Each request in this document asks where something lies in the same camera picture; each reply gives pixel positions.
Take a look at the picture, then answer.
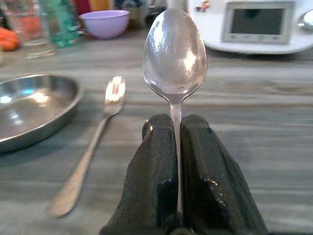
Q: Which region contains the silver metal fork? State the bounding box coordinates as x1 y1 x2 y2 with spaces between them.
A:
46 75 126 218

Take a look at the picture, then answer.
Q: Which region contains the purple plastic bowl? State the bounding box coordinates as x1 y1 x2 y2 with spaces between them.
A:
78 9 130 40

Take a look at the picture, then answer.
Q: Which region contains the clear drinking glass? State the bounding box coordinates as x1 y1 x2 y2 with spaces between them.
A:
4 0 56 59

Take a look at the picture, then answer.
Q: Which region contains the round steel plate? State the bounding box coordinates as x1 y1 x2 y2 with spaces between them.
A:
0 74 84 154

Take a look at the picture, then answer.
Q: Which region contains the orange fruit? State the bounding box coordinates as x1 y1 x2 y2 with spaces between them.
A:
0 26 21 51

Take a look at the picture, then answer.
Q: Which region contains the green glass bottle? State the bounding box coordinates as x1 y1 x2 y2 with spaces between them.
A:
44 0 80 48

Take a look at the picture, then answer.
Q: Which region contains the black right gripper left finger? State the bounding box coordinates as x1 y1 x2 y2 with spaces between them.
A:
99 114 182 235

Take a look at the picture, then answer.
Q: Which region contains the silver metal spoon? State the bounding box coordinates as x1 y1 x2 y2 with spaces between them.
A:
141 7 208 213

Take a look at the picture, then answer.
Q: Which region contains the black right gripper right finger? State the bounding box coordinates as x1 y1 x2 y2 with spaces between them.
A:
180 114 269 235

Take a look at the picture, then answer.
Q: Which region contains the white kitchen appliance with screen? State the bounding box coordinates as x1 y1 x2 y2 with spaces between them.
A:
187 0 313 55

